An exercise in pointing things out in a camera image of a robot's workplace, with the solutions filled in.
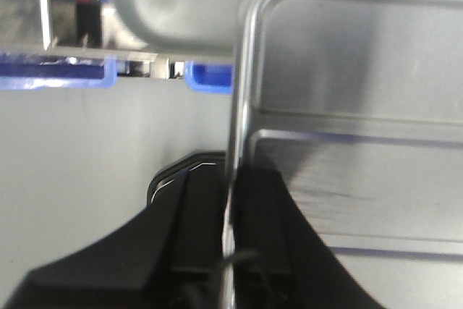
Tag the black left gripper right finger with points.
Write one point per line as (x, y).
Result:
(292, 268)

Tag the blue bin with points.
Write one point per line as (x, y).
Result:
(38, 71)
(208, 78)

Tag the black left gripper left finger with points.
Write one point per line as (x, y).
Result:
(174, 240)

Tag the small silver tray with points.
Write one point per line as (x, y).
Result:
(358, 104)

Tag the blue bin bottom centre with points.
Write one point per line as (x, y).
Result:
(208, 78)

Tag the blue bin lower left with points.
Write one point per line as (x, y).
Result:
(38, 71)

